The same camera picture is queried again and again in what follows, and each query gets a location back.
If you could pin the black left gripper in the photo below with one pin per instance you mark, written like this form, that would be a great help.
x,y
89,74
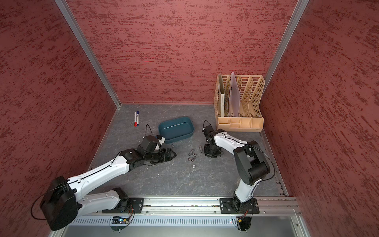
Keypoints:
x,y
164,158

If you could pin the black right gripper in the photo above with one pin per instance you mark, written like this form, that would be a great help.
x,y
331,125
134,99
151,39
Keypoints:
x,y
208,154

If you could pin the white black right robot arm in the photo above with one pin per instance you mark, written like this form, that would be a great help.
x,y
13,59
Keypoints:
x,y
251,162

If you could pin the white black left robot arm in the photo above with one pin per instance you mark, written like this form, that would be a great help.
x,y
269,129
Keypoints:
x,y
67,199

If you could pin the teal plastic storage box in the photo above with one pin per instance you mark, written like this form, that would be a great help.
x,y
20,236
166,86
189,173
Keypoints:
x,y
175,130

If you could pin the red cap whiteboard marker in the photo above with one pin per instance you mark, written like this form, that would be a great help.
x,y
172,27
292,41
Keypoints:
x,y
135,119

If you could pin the blue cap whiteboard marker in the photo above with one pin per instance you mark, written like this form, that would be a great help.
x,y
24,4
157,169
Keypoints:
x,y
137,118

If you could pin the grey translucent folder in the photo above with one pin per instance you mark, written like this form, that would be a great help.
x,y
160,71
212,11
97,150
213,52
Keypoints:
x,y
234,99

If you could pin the beige plastic file organizer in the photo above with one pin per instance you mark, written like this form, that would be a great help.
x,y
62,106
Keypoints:
x,y
250,118

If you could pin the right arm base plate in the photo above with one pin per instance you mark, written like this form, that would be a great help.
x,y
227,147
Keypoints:
x,y
234,206

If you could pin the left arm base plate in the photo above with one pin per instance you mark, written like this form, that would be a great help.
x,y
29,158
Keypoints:
x,y
132,205

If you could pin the right aluminium corner post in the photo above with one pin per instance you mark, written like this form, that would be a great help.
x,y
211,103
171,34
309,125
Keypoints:
x,y
287,35

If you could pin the aluminium corner post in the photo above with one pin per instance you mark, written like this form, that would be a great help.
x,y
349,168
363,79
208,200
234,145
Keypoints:
x,y
287,35
74,26

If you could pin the left aluminium corner post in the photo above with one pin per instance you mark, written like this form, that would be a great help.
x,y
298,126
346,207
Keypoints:
x,y
74,26

